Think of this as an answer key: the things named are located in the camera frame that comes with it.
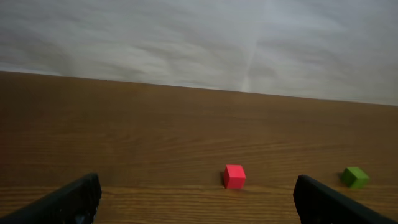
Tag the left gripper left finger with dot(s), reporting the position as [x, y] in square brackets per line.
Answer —
[66, 202]

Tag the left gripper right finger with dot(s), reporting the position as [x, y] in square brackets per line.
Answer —
[323, 207]

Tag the red cube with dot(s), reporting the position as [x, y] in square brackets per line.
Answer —
[234, 178]

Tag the green cube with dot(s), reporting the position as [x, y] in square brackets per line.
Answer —
[356, 178]

